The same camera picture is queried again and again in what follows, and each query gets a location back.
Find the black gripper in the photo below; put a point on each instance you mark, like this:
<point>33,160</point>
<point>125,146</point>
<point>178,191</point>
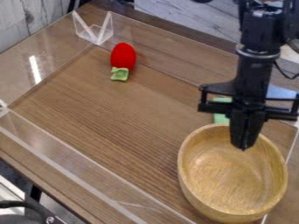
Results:
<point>245,99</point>

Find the green stick block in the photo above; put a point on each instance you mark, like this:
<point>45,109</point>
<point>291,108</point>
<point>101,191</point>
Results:
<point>218,118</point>

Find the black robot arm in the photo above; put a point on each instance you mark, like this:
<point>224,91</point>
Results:
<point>268,25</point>

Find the brown wooden bowl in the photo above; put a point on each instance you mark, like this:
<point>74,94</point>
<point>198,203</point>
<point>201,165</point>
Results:
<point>232,185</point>

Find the red plush strawberry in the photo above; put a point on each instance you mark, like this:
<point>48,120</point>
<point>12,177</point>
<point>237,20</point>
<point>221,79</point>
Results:
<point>122,61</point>

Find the clear acrylic tray wall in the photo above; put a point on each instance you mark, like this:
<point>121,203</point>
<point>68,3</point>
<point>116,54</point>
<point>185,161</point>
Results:
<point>96,141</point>

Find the clear acrylic corner bracket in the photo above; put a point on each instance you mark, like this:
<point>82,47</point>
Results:
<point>96,34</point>

